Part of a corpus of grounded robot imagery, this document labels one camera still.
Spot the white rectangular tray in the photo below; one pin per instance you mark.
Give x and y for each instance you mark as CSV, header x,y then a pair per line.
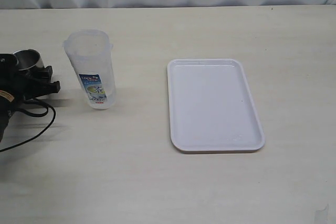
x,y
211,108

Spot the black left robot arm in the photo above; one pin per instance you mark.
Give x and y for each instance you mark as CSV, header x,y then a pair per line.
x,y
31,107

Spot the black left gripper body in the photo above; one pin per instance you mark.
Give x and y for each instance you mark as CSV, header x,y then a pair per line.
x,y
18,85

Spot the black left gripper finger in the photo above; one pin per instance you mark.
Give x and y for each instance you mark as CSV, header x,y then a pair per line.
x,y
8,62
45,86

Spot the stainless steel cup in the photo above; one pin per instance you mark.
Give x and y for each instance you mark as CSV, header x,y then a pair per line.
x,y
28,59

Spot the clear plastic pitcher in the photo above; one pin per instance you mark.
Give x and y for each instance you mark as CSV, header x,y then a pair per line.
x,y
89,52

